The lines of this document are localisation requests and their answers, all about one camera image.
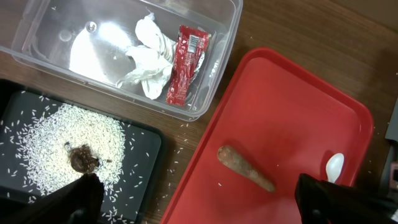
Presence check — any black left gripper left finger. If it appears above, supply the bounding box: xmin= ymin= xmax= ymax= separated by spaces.
xmin=1 ymin=174 xmax=104 ymax=224

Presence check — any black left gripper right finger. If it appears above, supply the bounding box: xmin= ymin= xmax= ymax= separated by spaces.
xmin=295 ymin=173 xmax=397 ymax=224

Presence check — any white plastic spoon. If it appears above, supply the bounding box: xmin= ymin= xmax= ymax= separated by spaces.
xmin=325 ymin=153 xmax=345 ymax=184

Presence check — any brown food scrap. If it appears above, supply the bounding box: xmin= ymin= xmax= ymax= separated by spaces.
xmin=64 ymin=142 xmax=100 ymax=174

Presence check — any white cooked rice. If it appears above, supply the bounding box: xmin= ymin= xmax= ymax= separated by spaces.
xmin=0 ymin=95 xmax=150 ymax=224

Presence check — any white tissue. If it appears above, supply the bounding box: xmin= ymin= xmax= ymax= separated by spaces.
xmin=116 ymin=12 xmax=176 ymax=100

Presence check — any red ketchup packet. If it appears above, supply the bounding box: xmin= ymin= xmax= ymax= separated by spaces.
xmin=166 ymin=26 xmax=211 ymax=106

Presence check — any black waste tray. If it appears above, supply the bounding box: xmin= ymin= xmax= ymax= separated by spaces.
xmin=1 ymin=80 xmax=165 ymax=223

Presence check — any brown sweet potato piece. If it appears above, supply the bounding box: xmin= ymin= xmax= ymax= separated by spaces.
xmin=217 ymin=145 xmax=275 ymax=192

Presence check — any clear plastic bin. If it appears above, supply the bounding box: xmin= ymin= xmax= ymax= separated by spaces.
xmin=1 ymin=0 xmax=243 ymax=121

